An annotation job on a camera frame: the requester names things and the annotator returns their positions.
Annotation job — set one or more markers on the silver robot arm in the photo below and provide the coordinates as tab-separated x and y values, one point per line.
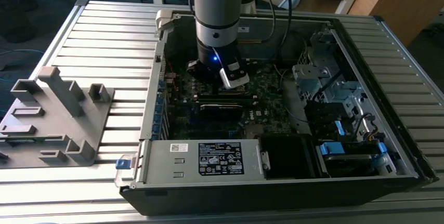
216	5

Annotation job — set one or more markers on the CPU socket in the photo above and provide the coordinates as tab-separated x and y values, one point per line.
238	92

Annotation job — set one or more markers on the blue slot latch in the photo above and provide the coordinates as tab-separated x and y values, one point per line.
233	130

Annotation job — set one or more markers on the graphics card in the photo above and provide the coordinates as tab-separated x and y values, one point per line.
221	116

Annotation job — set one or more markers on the green motherboard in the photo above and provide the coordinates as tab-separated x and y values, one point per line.
273	104

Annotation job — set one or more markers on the silver metal drive cage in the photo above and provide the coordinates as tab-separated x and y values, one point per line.
308	72

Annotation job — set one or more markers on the chipset heatsink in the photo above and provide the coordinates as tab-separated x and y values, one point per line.
253	131

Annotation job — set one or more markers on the black disk bay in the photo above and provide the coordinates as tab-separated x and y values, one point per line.
322	115

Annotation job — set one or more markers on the grey parts rack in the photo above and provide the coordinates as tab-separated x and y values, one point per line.
89	120

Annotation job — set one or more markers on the grey power supply unit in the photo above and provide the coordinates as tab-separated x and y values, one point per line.
162	166

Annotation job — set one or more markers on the blue drive tab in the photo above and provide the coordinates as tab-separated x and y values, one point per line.
340	128

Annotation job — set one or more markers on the blue case latch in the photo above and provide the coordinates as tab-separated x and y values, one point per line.
124	163

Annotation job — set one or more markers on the blue disk carrier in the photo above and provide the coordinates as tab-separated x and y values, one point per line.
330	148

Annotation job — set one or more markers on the black PC case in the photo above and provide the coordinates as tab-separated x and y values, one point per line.
242	200

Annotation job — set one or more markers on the wooden cabinet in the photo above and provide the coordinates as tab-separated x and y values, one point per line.
409	5

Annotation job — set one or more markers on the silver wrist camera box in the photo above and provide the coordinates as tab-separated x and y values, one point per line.
236	78

